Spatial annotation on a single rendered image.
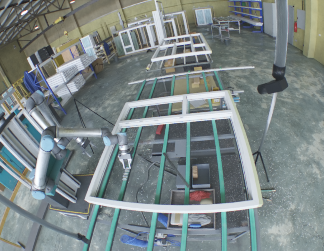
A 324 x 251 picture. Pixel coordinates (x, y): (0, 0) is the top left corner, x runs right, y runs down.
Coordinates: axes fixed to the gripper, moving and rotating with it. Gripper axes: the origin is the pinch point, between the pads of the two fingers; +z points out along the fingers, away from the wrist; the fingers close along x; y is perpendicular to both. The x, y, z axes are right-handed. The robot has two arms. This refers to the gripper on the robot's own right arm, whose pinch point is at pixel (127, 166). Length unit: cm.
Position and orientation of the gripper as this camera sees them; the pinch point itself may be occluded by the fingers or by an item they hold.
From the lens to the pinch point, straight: 156.1
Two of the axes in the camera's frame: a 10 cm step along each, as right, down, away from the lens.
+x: 9.7, -1.1, -2.2
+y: -2.1, 1.0, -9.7
